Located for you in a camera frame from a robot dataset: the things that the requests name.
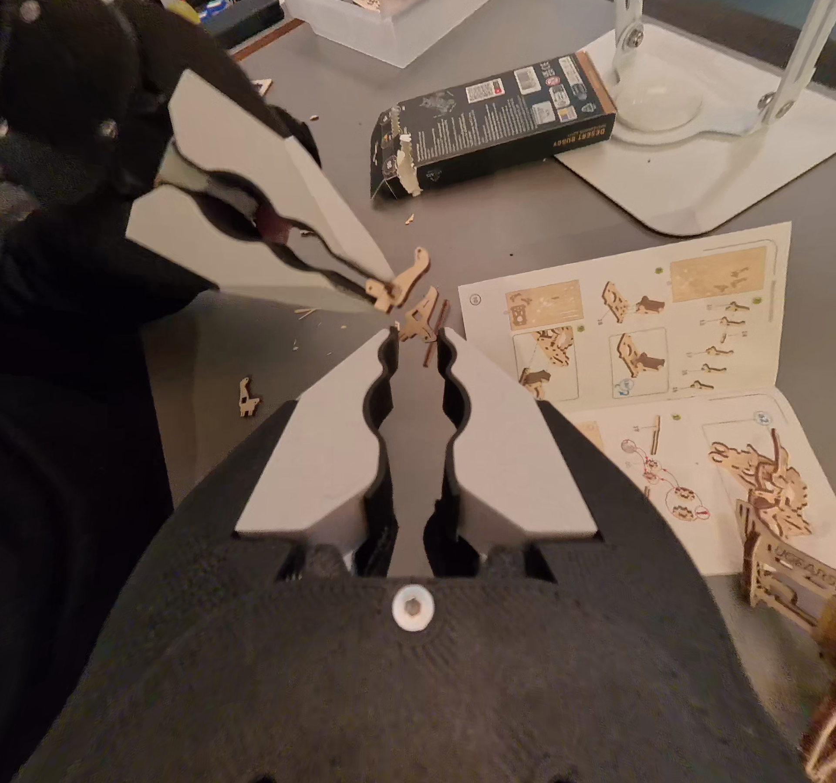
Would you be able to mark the yellow tool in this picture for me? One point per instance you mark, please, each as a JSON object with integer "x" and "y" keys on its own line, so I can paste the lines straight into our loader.
{"x": 184, "y": 11}

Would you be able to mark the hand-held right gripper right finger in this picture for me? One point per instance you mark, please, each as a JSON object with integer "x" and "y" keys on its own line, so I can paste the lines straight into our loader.
{"x": 522, "y": 469}

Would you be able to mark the person's black clothed torso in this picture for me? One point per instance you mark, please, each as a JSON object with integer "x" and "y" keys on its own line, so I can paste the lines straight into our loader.
{"x": 65, "y": 502}

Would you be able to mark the flat pale wooden piece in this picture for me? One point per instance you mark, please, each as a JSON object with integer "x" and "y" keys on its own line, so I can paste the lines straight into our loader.
{"x": 262, "y": 86}

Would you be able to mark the wooden model assembly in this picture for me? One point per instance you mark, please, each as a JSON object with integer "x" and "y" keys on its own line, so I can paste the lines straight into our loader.
{"x": 777, "y": 574}

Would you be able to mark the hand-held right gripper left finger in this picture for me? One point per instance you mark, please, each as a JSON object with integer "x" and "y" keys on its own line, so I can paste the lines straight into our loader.
{"x": 313, "y": 463}

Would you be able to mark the small wooden lever part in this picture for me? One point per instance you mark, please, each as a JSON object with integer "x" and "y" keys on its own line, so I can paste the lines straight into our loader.
{"x": 248, "y": 399}
{"x": 418, "y": 319}

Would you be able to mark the white metal stand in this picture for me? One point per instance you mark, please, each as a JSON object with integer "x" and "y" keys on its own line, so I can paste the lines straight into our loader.
{"x": 718, "y": 163}

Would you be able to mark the printed instruction booklet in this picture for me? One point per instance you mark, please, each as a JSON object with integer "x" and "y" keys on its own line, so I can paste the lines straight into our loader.
{"x": 588, "y": 352}

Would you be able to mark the black cardboard kit box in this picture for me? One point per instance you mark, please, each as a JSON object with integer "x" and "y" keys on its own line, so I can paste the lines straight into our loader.
{"x": 496, "y": 130}

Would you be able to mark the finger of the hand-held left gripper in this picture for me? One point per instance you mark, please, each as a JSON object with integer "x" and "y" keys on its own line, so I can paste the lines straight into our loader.
{"x": 248, "y": 140}
{"x": 196, "y": 247}

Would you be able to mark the wooden axle lever assembly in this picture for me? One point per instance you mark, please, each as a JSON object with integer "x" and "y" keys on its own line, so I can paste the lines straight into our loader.
{"x": 402, "y": 283}

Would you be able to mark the black flat case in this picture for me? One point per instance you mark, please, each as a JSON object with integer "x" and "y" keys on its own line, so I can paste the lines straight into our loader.
{"x": 248, "y": 12}

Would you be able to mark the clear plastic storage container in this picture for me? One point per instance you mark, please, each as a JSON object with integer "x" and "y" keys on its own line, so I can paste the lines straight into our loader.
{"x": 366, "y": 25}

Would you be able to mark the person's left hand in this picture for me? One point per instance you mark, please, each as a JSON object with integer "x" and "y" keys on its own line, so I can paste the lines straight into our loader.
{"x": 273, "y": 223}

